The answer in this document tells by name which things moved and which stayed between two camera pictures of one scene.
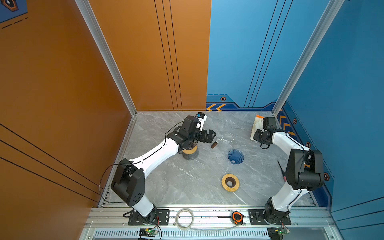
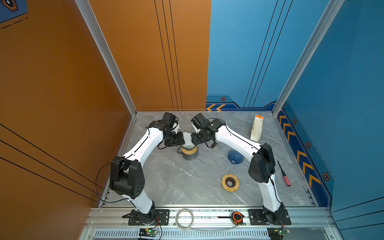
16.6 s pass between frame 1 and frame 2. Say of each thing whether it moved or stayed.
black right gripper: moved
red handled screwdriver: stayed
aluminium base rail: stayed
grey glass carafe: stayed
